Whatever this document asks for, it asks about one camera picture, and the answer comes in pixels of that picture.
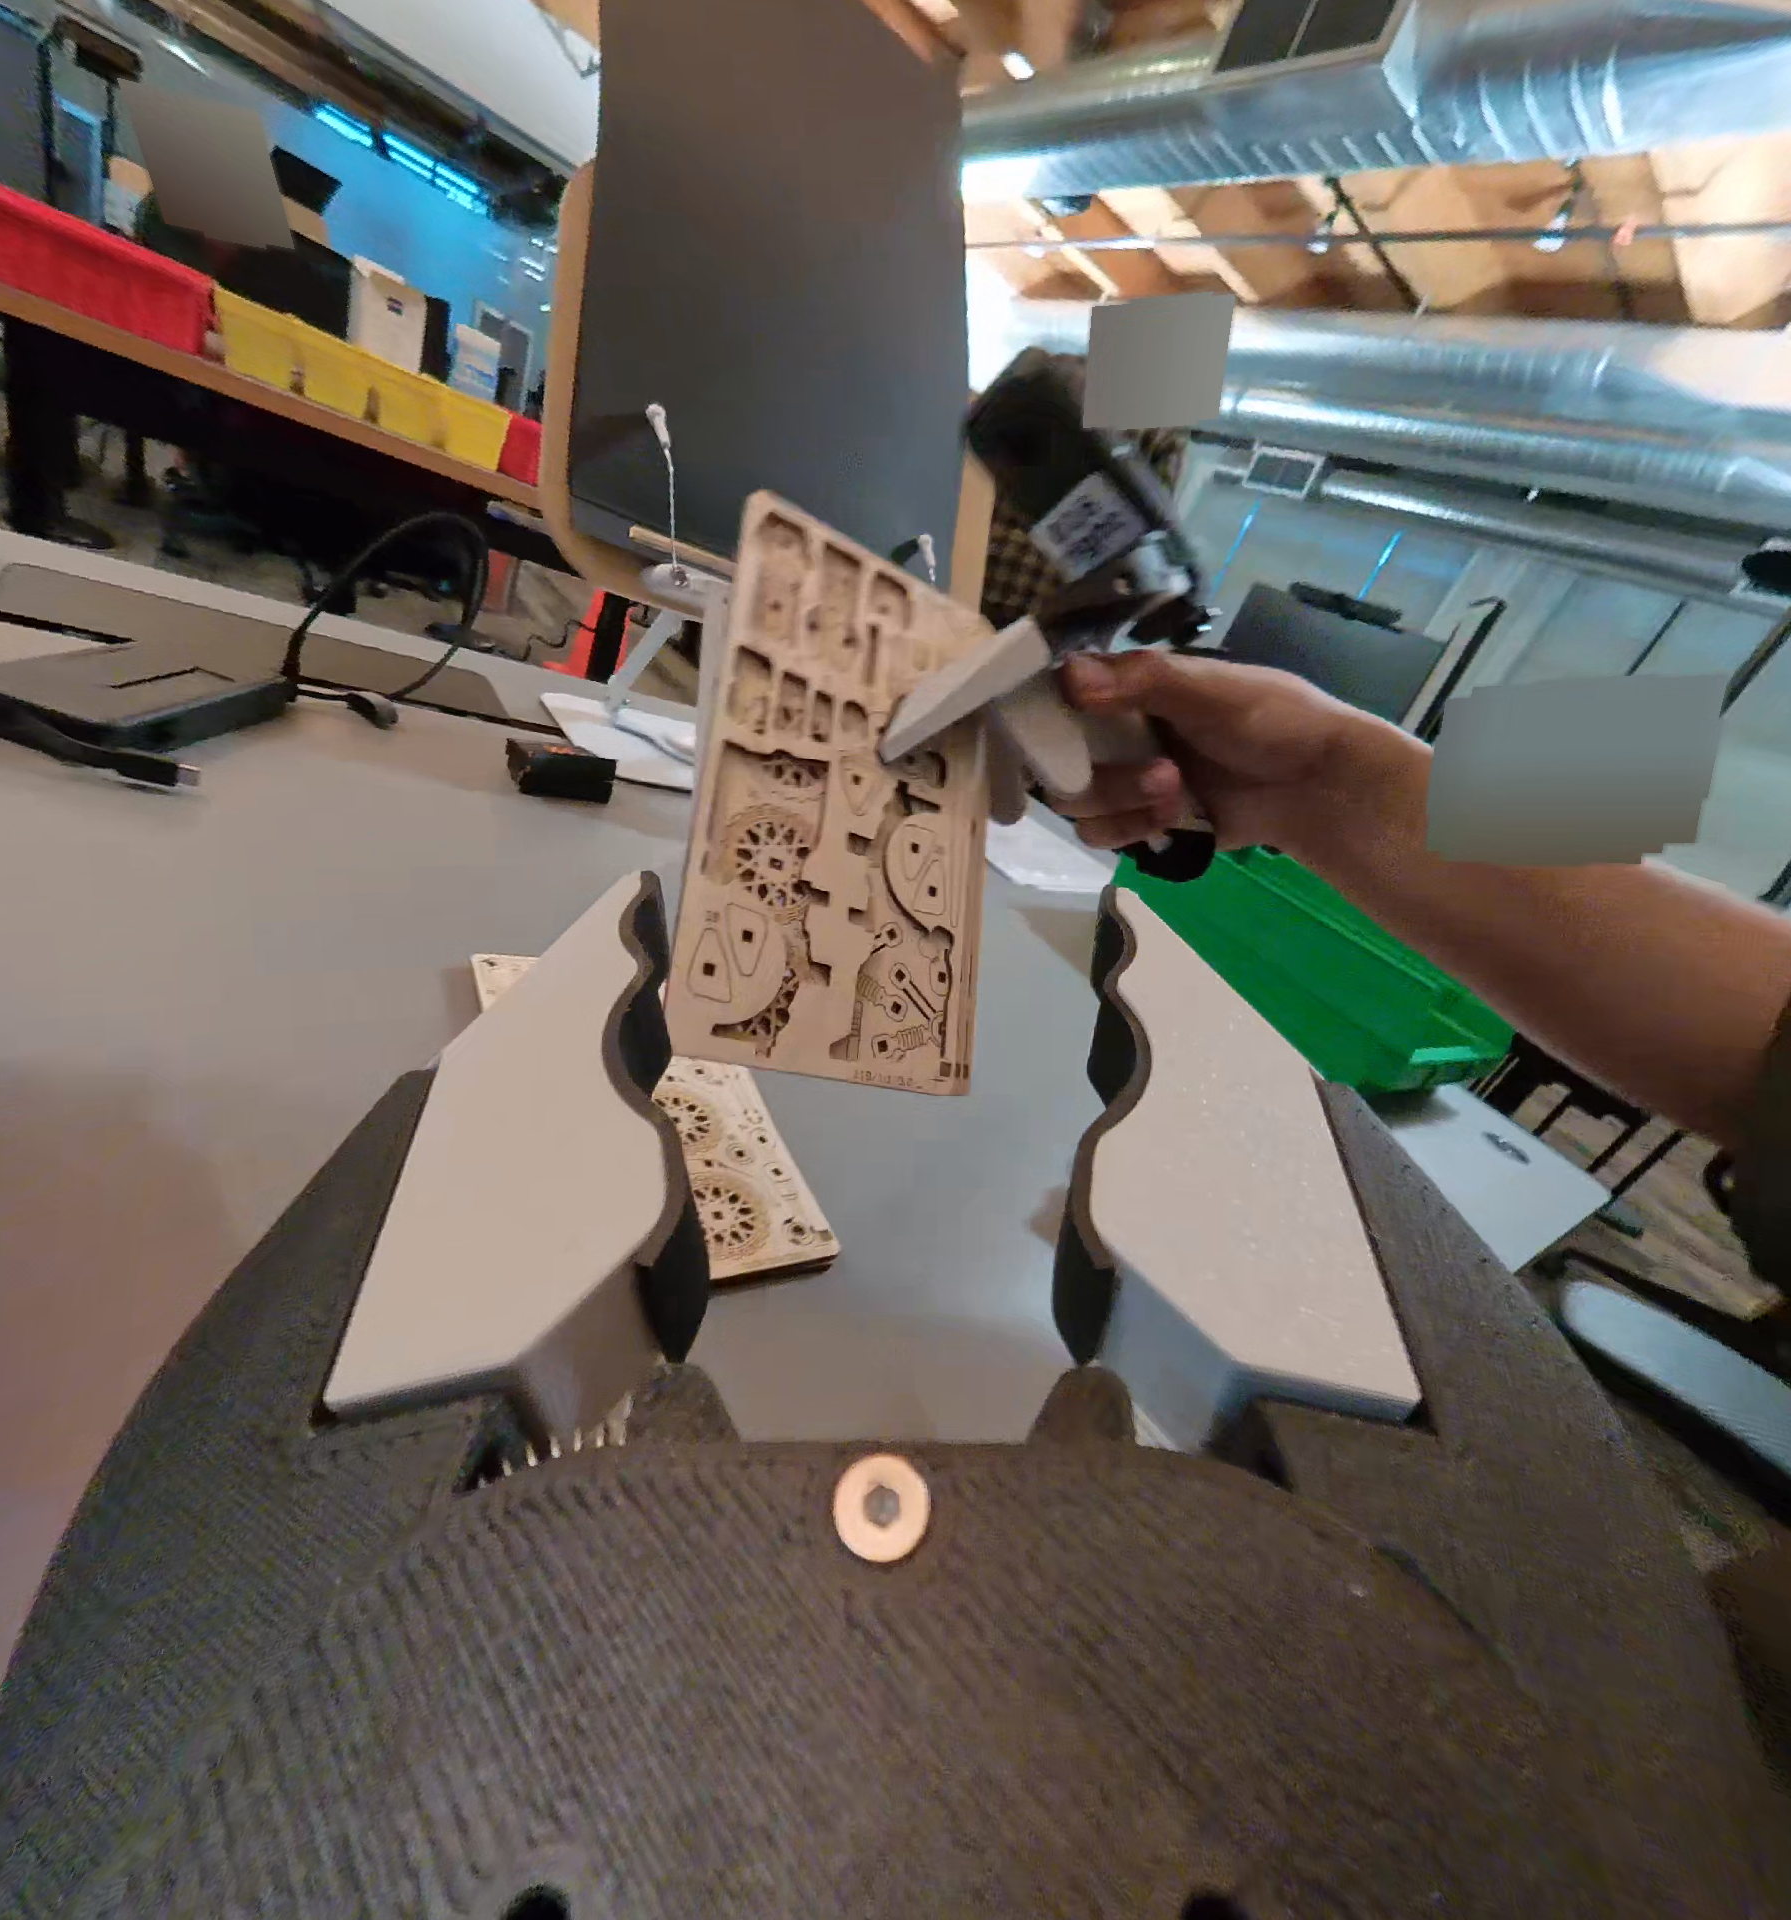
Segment person's right hand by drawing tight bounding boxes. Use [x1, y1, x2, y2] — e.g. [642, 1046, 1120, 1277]
[1056, 648, 1438, 866]

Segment small white table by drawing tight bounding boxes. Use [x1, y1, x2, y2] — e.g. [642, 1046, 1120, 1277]
[1378, 1078, 1616, 1277]

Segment small black box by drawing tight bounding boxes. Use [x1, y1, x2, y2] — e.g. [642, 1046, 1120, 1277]
[509, 737, 621, 807]

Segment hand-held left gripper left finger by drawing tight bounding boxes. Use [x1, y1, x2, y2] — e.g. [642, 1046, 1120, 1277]
[323, 872, 717, 1462]

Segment flat black adapter box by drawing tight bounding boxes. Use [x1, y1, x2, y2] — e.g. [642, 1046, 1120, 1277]
[0, 664, 302, 759]

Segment white papers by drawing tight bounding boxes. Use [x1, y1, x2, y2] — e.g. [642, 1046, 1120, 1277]
[983, 813, 1124, 899]

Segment black monitor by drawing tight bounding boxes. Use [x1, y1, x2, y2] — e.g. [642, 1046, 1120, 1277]
[1227, 584, 1452, 740]

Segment person's right forearm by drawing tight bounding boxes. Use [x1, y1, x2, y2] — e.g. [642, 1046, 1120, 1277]
[1412, 737, 1791, 1309]

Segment dark grey partition panel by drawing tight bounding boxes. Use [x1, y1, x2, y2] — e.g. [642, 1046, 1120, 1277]
[542, 0, 999, 623]

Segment black cable with plug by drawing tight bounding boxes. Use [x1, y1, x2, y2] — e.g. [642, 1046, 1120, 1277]
[0, 716, 208, 797]

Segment green plastic bin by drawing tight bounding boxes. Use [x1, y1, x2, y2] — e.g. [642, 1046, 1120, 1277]
[1112, 845, 1514, 1100]

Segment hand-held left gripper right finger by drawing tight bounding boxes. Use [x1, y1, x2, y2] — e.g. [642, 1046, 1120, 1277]
[1050, 886, 1429, 1455]

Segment white storage box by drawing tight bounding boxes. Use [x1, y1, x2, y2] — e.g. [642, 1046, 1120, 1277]
[345, 258, 451, 377]

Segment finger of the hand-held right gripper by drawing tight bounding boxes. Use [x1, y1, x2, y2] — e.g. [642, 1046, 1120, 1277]
[874, 617, 1066, 765]

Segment grey chair armrest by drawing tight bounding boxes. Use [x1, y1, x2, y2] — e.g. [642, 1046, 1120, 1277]
[1562, 1277, 1791, 1519]

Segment silver air duct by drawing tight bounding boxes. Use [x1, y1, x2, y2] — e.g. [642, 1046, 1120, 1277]
[966, 0, 1791, 211]
[1227, 306, 1791, 529]

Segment yellow plastic bin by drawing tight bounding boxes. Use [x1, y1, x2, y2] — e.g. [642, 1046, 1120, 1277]
[210, 286, 311, 400]
[295, 323, 449, 444]
[432, 379, 519, 471]

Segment white flat plate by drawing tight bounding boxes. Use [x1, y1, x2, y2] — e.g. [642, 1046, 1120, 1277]
[542, 692, 707, 791]

